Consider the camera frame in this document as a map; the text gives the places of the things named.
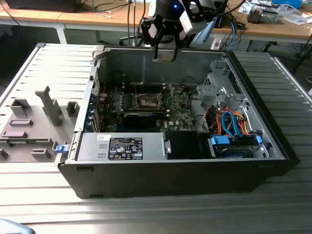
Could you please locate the black box on desk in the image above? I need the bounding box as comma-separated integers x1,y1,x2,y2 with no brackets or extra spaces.
4,0,78,13

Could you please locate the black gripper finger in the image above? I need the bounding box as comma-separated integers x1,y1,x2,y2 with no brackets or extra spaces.
140,16,160,60
173,30,195,60

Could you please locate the silver topped CPU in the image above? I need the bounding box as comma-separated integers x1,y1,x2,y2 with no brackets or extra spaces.
156,48,176,63

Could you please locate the black graphics card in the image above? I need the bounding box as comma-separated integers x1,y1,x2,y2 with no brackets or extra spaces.
123,112,158,129

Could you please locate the green motherboard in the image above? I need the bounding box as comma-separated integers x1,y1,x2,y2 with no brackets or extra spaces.
98,84,197,134

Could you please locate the clear plastic bag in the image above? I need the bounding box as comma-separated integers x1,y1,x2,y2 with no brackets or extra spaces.
277,4,312,25

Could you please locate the hard disk in blue carrier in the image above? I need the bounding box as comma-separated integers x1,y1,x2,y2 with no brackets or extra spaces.
209,135,264,159

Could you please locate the blue SATA wire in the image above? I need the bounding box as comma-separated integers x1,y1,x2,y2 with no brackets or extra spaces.
220,109,241,137

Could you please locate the black fan shroud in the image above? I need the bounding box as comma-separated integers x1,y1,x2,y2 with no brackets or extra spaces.
168,131,199,160

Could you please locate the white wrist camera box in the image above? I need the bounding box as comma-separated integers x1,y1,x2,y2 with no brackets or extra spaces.
179,9,203,34

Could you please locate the grey metal drive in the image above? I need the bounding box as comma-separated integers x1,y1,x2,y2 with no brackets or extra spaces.
262,8,280,24

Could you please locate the silver metal drive cage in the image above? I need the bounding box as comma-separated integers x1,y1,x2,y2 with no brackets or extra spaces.
196,59,247,110

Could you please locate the grey power supply unit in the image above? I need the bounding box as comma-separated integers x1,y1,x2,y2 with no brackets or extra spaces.
78,133,169,161

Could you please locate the blue box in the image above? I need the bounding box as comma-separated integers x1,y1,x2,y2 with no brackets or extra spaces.
272,0,303,7

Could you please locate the grey parts rack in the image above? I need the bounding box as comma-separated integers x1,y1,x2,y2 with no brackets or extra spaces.
0,85,81,163

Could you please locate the CPU cooler with fan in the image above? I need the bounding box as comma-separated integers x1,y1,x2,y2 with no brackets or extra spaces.
247,6,264,24

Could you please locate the orange SATA wire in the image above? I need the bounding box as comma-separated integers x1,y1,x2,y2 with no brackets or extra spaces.
234,111,251,136

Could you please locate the grey rounded device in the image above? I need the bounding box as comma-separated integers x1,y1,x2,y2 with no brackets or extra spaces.
0,218,32,234

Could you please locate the wooden desk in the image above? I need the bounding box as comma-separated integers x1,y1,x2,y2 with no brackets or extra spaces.
207,0,312,71
0,3,156,44

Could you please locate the CPU socket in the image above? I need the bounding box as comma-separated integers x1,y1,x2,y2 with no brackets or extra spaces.
137,94,163,109

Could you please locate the red and black wire bundle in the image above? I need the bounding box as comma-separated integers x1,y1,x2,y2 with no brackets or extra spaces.
204,106,221,134

